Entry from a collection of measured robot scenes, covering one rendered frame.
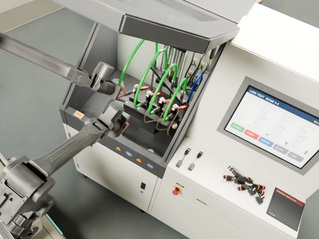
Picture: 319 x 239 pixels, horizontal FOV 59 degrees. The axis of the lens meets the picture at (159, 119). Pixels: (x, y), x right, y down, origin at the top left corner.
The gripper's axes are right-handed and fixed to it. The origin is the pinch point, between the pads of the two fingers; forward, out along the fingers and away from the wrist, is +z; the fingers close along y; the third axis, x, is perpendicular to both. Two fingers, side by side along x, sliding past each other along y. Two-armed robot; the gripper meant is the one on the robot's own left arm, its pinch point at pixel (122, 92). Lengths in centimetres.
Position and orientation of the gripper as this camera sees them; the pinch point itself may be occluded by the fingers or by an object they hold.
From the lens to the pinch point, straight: 138.2
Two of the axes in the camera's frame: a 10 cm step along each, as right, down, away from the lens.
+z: 4.8, 0.9, 8.7
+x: -4.5, 8.8, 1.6
